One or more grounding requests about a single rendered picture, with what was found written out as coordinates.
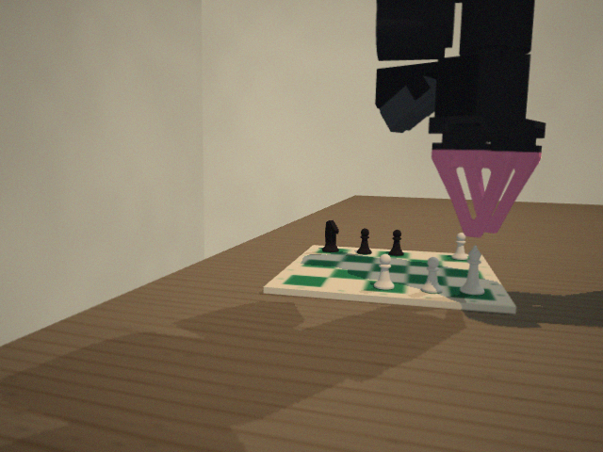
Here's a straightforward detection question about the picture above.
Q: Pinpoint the green and cream chessboard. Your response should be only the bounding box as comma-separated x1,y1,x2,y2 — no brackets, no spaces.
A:
264,245,516,314

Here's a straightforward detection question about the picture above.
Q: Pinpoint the black knight chess piece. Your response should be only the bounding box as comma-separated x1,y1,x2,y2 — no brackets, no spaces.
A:
322,220,339,253

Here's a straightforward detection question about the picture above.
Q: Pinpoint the white pawn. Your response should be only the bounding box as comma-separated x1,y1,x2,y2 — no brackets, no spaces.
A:
451,233,468,261
421,257,442,294
374,254,394,290

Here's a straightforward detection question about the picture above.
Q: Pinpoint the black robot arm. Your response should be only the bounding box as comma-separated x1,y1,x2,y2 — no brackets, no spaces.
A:
375,0,535,133

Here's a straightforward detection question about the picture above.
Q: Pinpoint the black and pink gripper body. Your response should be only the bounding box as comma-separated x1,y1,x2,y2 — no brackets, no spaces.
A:
429,49,546,153

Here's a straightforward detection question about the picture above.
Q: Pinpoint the black pawn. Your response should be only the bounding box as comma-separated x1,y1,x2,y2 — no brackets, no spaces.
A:
357,229,372,255
388,230,404,256

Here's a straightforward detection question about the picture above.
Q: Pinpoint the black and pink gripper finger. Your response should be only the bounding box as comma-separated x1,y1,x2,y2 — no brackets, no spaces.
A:
464,152,541,234
432,150,519,238

